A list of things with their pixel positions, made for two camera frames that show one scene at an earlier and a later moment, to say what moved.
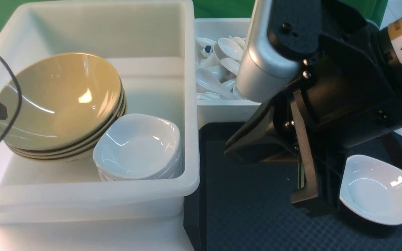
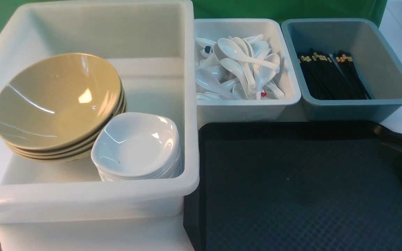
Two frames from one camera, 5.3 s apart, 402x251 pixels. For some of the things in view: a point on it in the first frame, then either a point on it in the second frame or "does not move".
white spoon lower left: x=206 y=77 does not move
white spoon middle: x=231 y=65 does not move
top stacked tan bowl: x=62 y=103 does not move
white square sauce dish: x=377 y=190 to x=137 y=143
